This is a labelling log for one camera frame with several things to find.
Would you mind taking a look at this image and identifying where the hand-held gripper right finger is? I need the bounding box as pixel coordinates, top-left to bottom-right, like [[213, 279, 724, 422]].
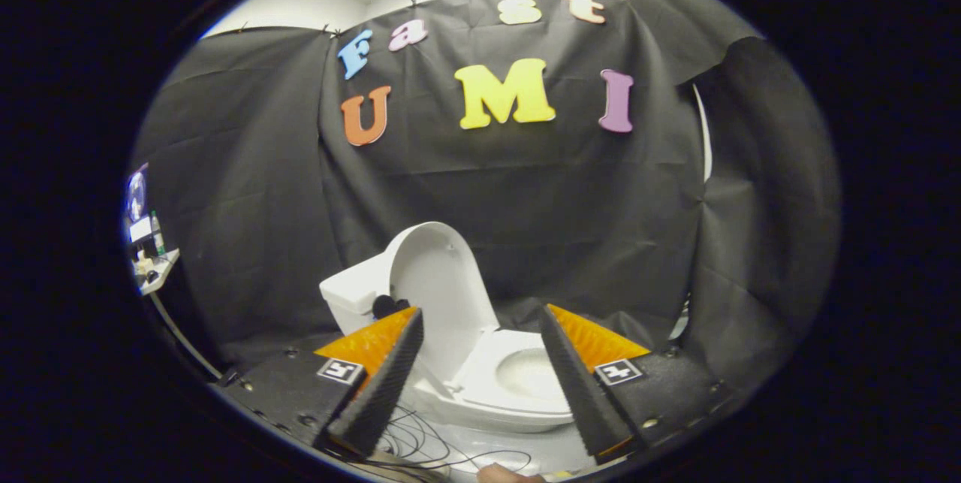
[[539, 303, 741, 466]]

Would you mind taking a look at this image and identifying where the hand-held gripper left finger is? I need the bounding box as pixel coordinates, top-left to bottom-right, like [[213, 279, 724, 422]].
[[213, 306, 426, 462]]

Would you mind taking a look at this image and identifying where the white toilet lid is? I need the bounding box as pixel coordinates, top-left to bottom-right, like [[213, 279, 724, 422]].
[[387, 222, 501, 388]]

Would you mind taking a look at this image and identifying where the white toilet seat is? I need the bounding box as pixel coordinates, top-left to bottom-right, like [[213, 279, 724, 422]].
[[453, 328, 576, 418]]

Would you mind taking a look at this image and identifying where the black round object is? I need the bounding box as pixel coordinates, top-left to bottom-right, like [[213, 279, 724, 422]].
[[372, 294, 411, 320]]

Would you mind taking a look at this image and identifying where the black backdrop cloth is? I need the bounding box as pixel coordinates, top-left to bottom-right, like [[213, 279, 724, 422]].
[[128, 0, 843, 394]]

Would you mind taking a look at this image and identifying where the black cable bundle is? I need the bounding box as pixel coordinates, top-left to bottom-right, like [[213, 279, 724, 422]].
[[373, 402, 534, 478]]

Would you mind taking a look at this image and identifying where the white wall shelf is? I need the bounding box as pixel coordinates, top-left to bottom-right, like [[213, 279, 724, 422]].
[[134, 247, 182, 297]]

